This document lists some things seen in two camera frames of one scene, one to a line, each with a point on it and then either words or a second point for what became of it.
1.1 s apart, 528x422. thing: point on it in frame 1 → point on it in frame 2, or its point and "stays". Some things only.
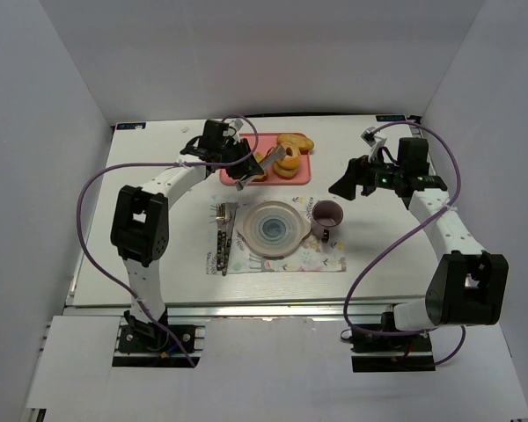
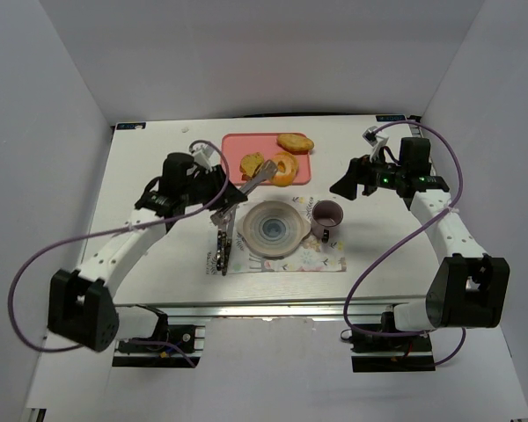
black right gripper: x=360 y=174 stays
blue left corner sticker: x=130 y=126 stays
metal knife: x=231 y=216 stays
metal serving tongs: x=275 y=153 → x=225 y=217
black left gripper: x=242 y=159 → x=216 y=185
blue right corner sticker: x=390 y=118 stays
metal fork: x=220 y=220 stays
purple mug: x=326 y=214 stays
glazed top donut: x=292 y=156 → x=288 y=167
